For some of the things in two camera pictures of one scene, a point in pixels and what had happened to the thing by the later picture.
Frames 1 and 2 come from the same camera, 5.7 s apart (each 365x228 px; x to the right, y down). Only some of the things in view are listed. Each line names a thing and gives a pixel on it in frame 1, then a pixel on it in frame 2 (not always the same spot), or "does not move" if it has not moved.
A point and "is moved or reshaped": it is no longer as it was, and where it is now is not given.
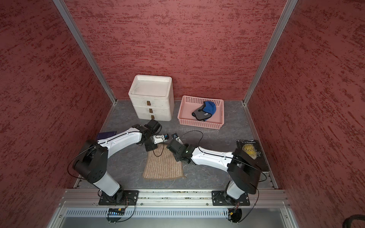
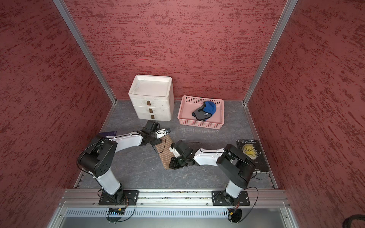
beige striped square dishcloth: (160, 163) is moved or reshaped
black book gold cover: (252, 148) does not move
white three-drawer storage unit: (152, 97) does not move
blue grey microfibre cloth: (205, 112) does not move
